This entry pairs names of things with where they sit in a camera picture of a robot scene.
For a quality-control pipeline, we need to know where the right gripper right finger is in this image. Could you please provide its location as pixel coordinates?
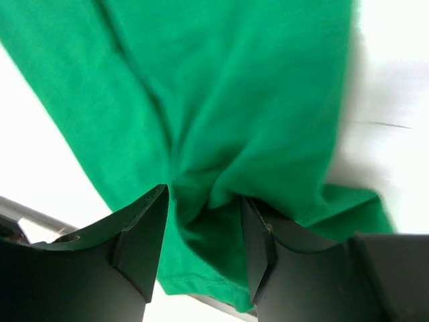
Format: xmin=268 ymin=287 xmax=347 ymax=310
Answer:
xmin=241 ymin=197 xmax=428 ymax=322

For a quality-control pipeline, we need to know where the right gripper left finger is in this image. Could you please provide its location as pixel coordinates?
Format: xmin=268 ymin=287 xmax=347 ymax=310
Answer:
xmin=1 ymin=184 xmax=168 ymax=321

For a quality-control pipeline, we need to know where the green t shirt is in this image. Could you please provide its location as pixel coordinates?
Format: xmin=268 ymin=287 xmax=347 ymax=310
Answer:
xmin=1 ymin=1 xmax=393 ymax=312

